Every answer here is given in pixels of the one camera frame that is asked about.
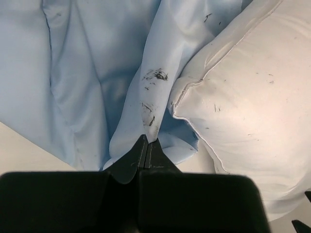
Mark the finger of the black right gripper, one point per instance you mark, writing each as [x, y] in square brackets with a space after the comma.
[301, 227]

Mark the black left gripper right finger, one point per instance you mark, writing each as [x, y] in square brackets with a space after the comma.
[171, 201]

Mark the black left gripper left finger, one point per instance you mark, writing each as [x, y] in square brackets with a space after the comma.
[72, 202]

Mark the light blue pillowcase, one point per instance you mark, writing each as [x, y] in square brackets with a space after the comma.
[83, 79]

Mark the white pillow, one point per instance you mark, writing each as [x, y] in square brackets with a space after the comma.
[247, 96]

